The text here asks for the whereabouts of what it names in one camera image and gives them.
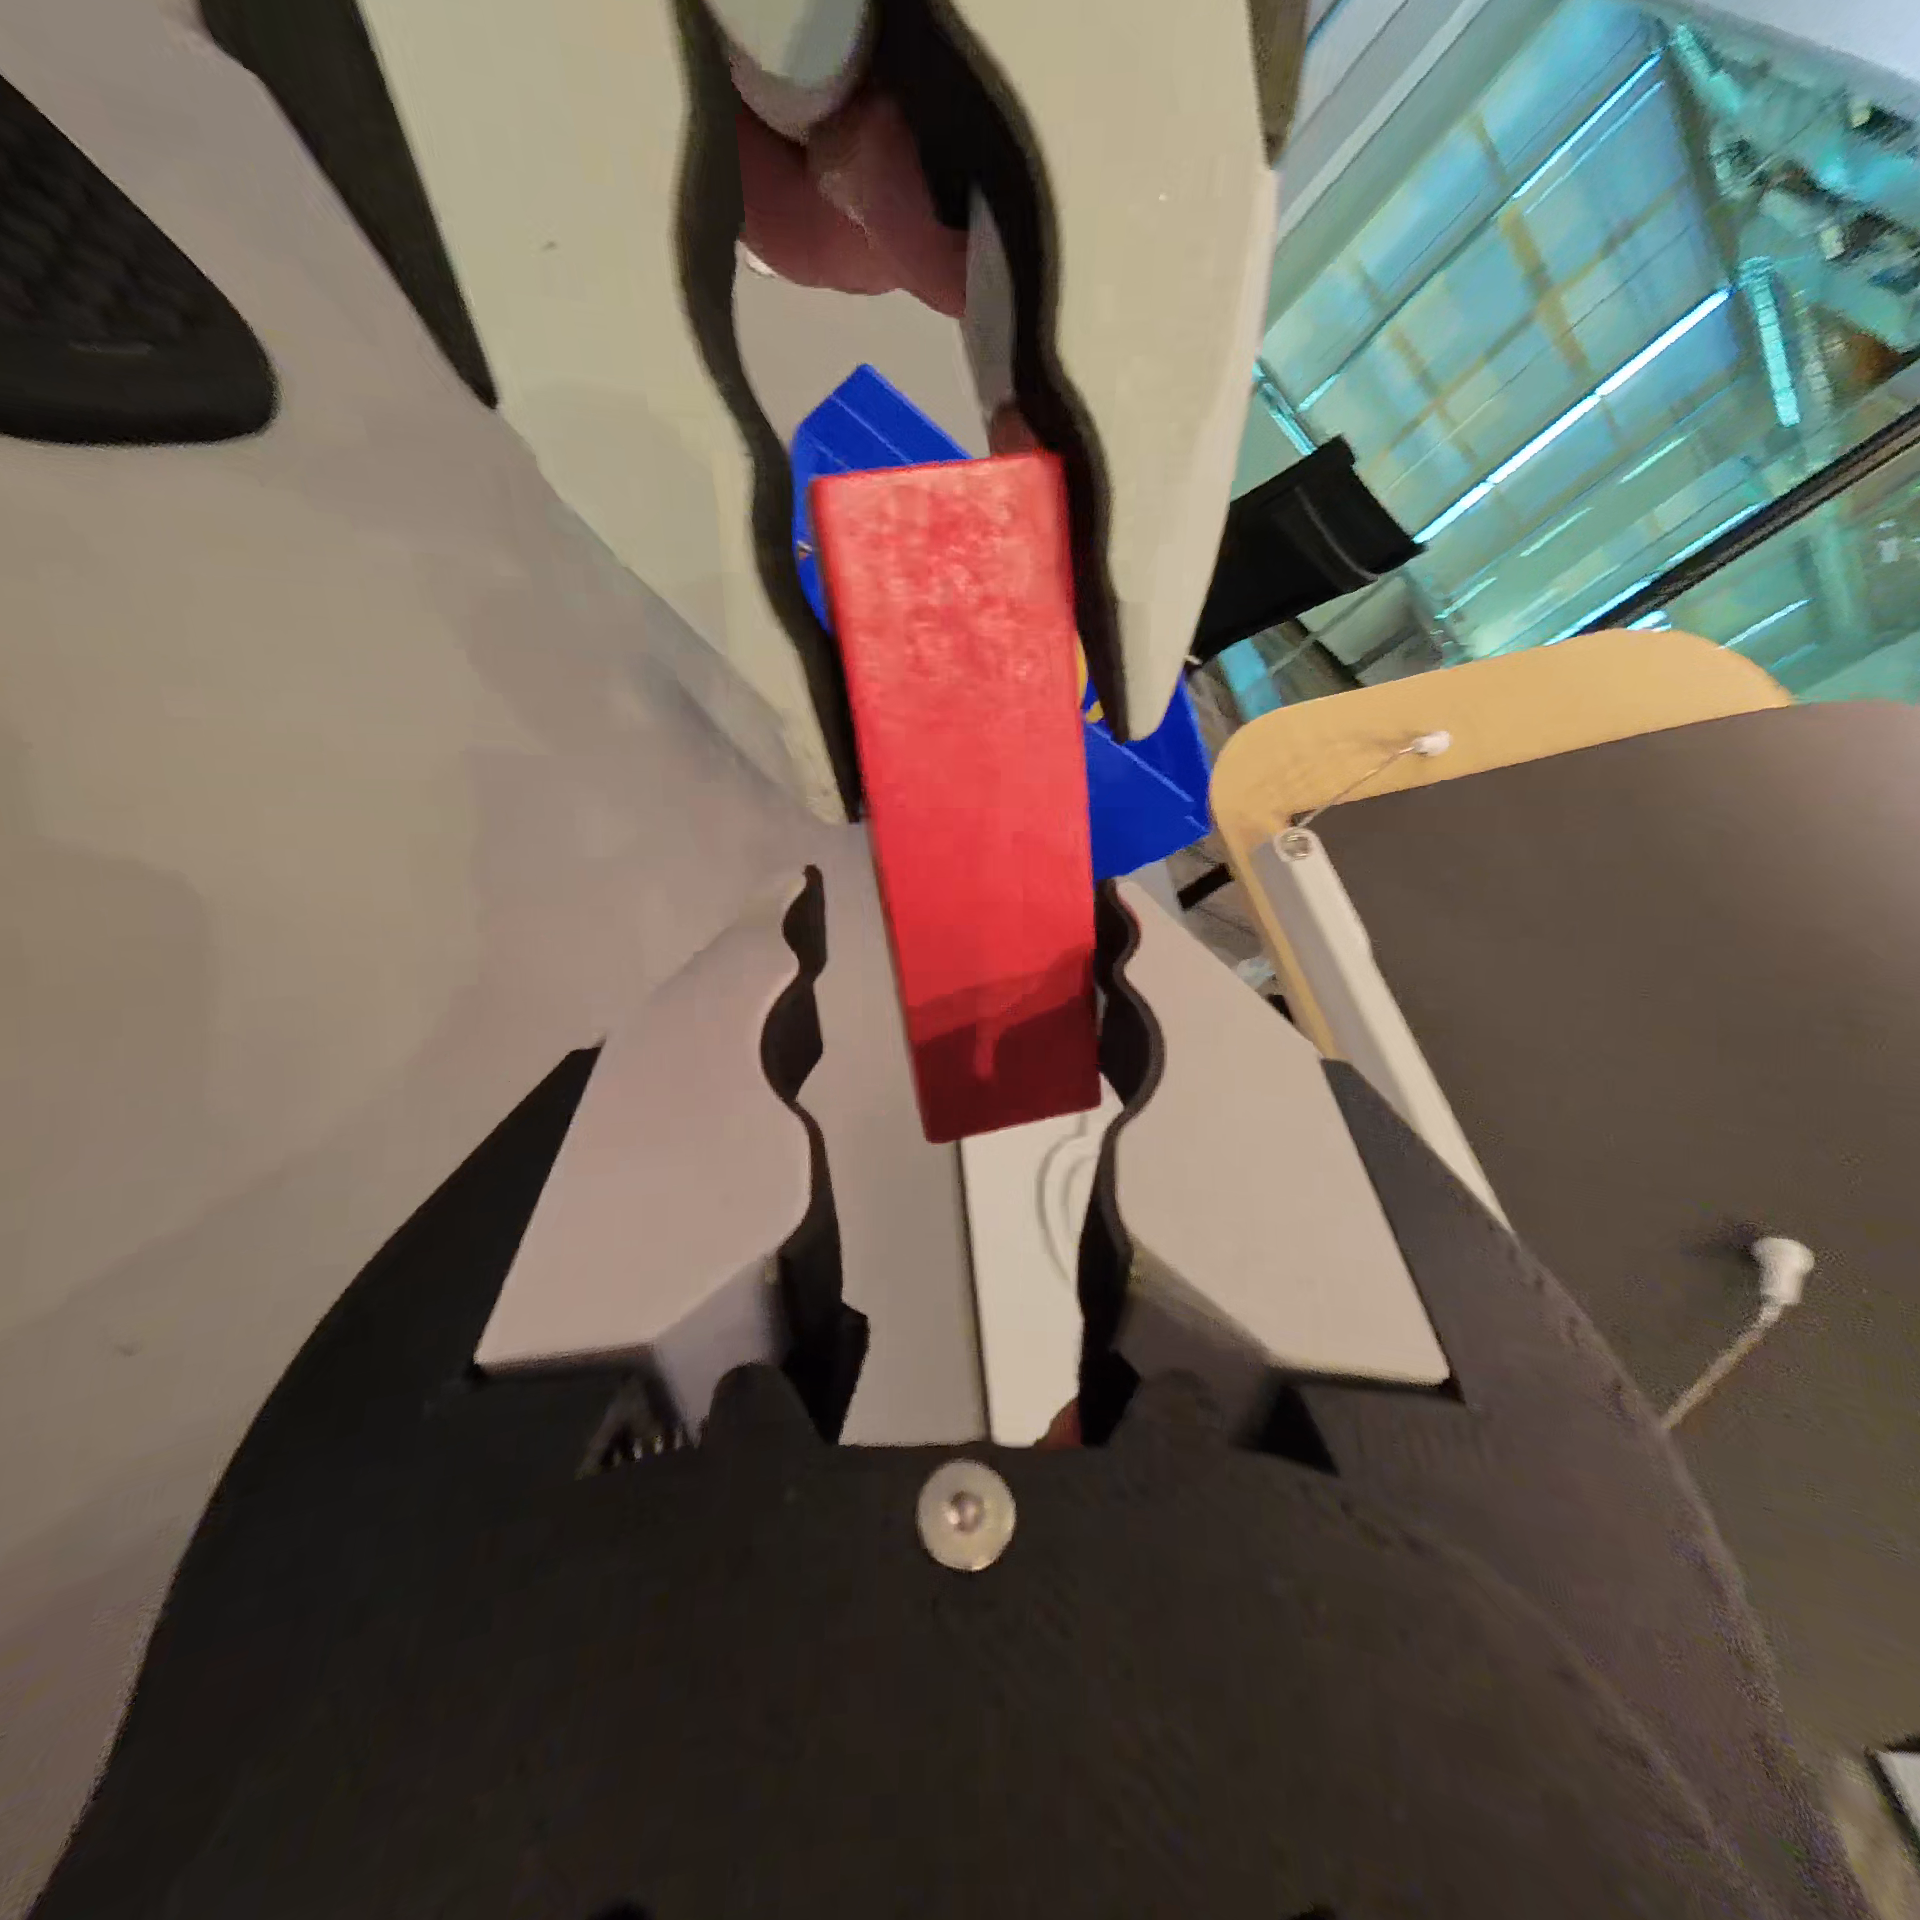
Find long red rectangular bar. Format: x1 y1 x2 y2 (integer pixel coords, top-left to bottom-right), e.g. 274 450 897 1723
810 455 1106 1148

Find black backdrop board stand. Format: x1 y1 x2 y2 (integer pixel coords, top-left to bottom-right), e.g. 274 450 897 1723
1210 629 1920 1771

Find black mesh chair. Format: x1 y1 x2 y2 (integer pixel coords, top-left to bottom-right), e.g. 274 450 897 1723
1194 436 1418 655

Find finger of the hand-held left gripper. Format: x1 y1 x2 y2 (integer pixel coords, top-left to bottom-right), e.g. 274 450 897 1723
946 0 1278 738
361 0 873 817

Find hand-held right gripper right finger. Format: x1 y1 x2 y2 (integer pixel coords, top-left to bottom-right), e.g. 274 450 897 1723
1080 885 1452 1411

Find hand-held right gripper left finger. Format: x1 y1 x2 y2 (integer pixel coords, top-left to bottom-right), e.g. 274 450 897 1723
480 869 873 1411

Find person's left hand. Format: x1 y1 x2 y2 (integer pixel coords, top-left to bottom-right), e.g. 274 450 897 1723
737 89 962 302

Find blue plastic bin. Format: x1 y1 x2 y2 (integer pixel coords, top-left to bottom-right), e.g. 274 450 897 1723
791 365 1218 878

